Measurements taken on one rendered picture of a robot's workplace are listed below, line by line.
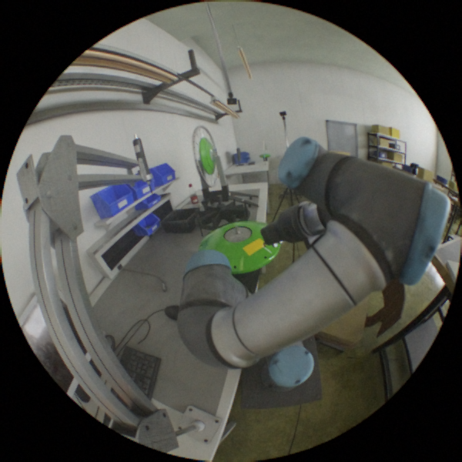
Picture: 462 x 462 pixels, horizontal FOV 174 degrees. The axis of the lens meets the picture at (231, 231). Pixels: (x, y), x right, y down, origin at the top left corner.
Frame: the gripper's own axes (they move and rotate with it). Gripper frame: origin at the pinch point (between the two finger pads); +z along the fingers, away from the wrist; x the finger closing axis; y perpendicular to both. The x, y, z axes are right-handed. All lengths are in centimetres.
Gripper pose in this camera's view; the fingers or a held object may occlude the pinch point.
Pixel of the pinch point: (264, 243)
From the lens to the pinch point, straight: 44.8
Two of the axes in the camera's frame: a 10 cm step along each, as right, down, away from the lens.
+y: -4.5, -8.9, 0.2
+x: -8.2, 4.1, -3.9
